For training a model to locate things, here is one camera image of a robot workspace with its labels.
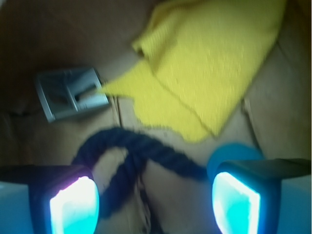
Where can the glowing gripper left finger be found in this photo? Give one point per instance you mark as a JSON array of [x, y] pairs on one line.
[[48, 200]]

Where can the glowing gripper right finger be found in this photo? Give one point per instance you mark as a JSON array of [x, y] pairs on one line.
[[263, 196]]

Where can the blue dimpled ball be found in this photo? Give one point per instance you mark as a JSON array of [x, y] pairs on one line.
[[230, 151]]

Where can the brown paper bag tray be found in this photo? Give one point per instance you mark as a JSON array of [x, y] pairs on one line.
[[274, 115]]

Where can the yellow cloth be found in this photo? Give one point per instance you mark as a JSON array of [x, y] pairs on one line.
[[198, 58]]

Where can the silver metal bracket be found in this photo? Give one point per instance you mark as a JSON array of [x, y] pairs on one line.
[[70, 93]]

